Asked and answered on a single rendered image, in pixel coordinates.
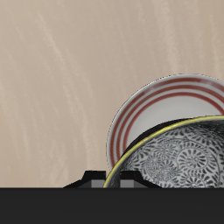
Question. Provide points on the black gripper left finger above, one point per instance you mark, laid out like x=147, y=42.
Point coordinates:
x=94, y=176

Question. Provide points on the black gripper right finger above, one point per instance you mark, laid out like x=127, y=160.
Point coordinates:
x=129, y=176

